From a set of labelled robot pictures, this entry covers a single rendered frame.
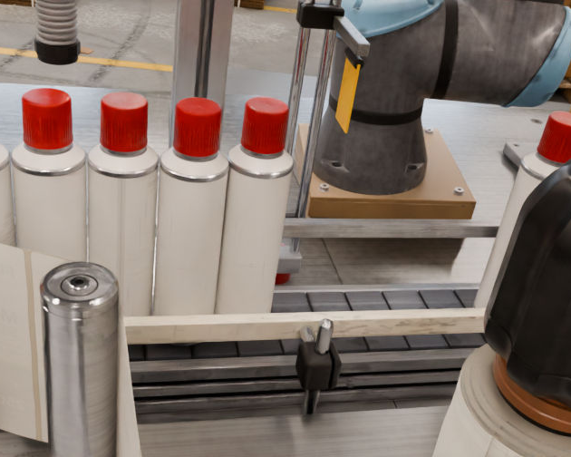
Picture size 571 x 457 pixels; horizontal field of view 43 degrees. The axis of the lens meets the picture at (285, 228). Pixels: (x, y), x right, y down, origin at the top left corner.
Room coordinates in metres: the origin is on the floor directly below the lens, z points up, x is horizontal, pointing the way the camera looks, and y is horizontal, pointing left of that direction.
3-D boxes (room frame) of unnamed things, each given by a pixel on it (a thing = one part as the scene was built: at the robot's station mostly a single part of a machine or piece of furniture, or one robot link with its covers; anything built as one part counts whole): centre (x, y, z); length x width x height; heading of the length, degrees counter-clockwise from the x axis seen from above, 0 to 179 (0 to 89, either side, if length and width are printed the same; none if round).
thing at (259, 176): (0.51, 0.03, 0.98); 0.05 x 0.05 x 0.20
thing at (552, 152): (0.58, -0.22, 0.98); 0.05 x 0.05 x 0.20
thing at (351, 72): (0.54, -0.03, 1.09); 0.03 x 0.01 x 0.06; 16
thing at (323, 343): (0.44, -0.04, 0.89); 0.03 x 0.03 x 0.12; 16
